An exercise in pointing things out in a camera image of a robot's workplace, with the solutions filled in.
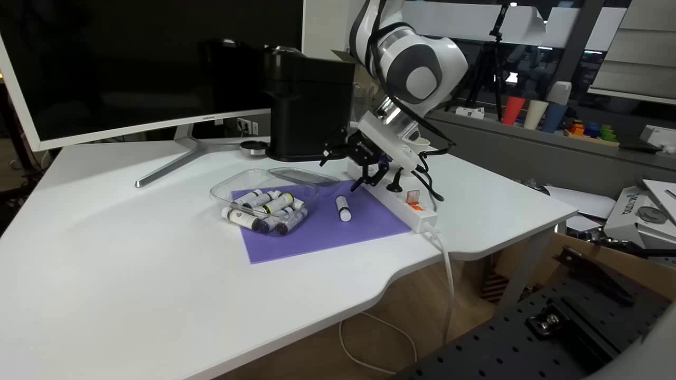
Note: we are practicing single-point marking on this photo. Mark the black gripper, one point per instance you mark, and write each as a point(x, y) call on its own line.
point(361, 150)

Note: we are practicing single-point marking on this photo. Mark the clear plastic clamshell pack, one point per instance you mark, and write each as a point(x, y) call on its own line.
point(232, 184)

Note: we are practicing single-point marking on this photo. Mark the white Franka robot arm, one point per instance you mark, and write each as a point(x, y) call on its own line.
point(414, 64)

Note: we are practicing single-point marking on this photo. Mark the white bottle lying alone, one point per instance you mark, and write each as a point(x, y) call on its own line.
point(342, 209)

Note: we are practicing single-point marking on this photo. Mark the purple paper mat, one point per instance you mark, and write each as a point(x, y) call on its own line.
point(330, 232)

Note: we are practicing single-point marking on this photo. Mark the black box appliance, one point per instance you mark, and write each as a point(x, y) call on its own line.
point(309, 105)

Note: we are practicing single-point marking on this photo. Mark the white bottle with yellow bands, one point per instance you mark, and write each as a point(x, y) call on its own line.
point(280, 202)

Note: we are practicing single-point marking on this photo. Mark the small white medicine bottle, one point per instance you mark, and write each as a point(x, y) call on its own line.
point(273, 193)
point(290, 219)
point(252, 199)

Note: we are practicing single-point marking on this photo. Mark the small black round dish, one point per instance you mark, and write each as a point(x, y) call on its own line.
point(253, 146)

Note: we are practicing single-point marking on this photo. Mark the white bottle with dark cap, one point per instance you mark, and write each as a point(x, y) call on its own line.
point(242, 218)

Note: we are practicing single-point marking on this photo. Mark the red plastic cup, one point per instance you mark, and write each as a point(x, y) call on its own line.
point(514, 109)

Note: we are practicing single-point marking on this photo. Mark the silver monitor stand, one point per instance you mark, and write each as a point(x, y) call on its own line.
point(166, 164)

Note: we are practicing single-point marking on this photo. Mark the grey side counter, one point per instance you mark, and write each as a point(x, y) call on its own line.
point(535, 155)

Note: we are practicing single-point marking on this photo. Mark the cream plastic cup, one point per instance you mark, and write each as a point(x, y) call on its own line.
point(535, 114)

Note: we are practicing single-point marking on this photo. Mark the blue plastic cup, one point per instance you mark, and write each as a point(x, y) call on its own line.
point(553, 118)

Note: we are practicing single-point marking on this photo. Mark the white cup on stack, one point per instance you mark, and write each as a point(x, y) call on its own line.
point(561, 93)

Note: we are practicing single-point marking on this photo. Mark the white curved computer monitor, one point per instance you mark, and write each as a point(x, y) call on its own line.
point(140, 69)

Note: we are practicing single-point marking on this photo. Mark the black perforated breadboard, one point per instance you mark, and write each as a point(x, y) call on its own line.
point(493, 348)

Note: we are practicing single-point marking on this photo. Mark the small orange toy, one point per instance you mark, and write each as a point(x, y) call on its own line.
point(577, 128)

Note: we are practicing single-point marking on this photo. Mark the white paper sheets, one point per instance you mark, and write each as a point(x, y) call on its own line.
point(584, 202)

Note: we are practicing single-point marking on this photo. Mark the small green toy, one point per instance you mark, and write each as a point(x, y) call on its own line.
point(608, 134)

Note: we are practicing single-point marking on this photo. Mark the white cardboard box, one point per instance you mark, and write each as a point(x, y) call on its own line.
point(636, 218)

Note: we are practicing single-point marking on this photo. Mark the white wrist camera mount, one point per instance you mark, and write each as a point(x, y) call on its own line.
point(392, 144)

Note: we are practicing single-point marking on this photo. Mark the black camera tripod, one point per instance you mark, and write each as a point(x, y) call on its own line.
point(488, 64)

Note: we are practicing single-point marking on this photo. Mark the black clamp mount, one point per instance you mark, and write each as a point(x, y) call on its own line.
point(545, 326)

